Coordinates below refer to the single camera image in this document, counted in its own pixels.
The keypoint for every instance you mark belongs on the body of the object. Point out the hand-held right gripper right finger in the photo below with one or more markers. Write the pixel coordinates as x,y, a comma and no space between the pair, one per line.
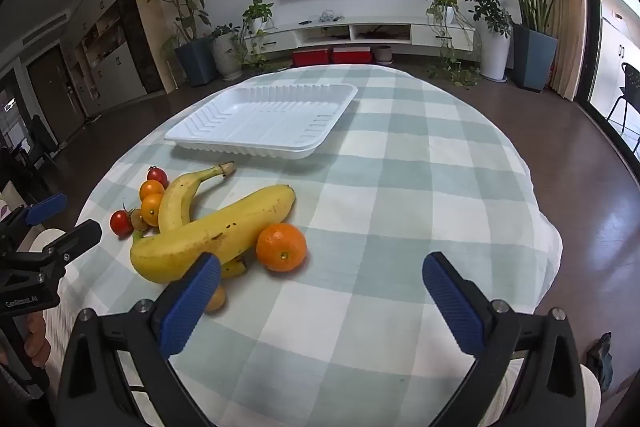
452,307

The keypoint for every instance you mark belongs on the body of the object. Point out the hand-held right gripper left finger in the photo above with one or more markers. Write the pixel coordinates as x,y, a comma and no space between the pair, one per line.
190,307

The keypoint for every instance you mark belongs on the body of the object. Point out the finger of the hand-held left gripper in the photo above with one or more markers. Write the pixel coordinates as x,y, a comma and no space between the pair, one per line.
47,207
75,238

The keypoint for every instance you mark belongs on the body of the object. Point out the small orange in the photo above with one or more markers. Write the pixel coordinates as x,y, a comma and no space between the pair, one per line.
216,299

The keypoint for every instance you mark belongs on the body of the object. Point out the red cherry tomato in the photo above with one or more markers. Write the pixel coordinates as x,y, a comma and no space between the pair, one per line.
120,223
157,175

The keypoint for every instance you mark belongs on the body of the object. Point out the large orange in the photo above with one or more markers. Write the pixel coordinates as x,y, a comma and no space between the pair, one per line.
281,247

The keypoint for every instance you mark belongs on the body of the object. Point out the white plastic tray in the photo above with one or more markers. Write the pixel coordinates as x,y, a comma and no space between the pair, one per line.
260,119

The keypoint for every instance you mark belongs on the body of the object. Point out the person's left hand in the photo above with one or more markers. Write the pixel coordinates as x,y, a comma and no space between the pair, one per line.
37,339

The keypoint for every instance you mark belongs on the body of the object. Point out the yellow-green cherry tomato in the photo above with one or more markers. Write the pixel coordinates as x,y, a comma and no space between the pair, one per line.
137,219

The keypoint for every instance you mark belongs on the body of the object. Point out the brown door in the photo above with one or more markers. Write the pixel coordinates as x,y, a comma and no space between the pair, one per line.
50,87

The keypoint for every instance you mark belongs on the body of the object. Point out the dark cloth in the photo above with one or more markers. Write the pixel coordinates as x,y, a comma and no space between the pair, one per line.
602,357

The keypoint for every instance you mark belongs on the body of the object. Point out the tall plant in blue pot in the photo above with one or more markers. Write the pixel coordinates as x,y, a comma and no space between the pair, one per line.
196,59

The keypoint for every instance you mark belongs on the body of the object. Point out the plant in white ribbed pot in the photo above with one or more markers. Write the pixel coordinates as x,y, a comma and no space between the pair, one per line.
226,54

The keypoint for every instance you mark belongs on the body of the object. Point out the plant in tall white pot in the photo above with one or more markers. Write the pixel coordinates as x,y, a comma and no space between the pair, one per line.
495,54

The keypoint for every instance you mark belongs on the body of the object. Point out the small empty grey pot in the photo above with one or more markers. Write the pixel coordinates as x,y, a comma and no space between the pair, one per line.
384,54

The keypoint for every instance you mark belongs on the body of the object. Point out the large-leaf plant in blue pot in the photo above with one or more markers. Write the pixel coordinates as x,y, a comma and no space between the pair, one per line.
532,57

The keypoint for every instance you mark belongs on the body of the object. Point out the red storage box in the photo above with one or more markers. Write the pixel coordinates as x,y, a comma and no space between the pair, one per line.
311,56
351,54

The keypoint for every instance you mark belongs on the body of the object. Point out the black chair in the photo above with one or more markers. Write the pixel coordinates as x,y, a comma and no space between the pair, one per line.
627,92

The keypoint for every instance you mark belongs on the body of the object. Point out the white television cabinet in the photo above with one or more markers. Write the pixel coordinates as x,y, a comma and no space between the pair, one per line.
370,34

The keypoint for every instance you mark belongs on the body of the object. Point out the pothos plant on cabinet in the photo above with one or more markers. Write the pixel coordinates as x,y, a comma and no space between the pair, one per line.
257,14

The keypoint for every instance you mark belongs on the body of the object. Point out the trailing vine plant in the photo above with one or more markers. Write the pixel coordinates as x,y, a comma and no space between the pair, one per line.
442,4

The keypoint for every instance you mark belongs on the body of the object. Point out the beige curtain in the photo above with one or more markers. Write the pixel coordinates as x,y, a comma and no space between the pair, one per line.
565,7

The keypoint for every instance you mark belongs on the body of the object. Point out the wall storage cabinet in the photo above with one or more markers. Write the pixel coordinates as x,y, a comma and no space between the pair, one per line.
107,52

